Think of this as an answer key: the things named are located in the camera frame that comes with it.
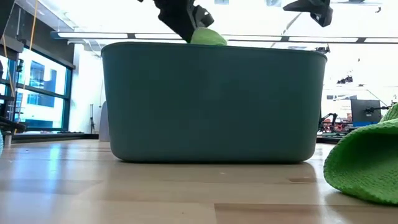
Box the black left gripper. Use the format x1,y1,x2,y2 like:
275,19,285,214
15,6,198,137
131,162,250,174
154,0,215,44

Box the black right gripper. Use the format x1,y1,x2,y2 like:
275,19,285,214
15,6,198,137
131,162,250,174
282,0,333,28

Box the green microfiber towel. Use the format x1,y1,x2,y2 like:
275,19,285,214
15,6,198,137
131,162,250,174
323,104,398,206
190,27,228,47

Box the teal plastic basket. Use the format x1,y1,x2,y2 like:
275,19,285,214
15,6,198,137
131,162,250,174
101,42,328,164

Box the black ceiling spotlights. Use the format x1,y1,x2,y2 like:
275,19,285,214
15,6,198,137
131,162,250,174
336,75,354,85

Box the long ceiling light fixture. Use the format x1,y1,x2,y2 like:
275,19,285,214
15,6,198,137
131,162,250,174
51,30,398,44

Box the black computer monitor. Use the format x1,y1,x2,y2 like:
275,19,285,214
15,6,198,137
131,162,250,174
350,98,382,123

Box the spray bottle with blue trigger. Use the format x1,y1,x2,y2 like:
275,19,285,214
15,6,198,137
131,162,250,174
98,101,110,142

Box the thin black stand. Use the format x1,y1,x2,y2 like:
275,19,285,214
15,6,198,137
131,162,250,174
89,104,96,134

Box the yellow extension cord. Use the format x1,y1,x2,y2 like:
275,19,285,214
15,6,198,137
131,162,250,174
0,0,40,125

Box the window with dark frame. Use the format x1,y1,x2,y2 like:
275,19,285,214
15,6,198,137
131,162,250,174
0,46,75,133

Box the black aluminium table frame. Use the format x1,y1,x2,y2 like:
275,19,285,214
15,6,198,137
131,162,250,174
11,132,343,146

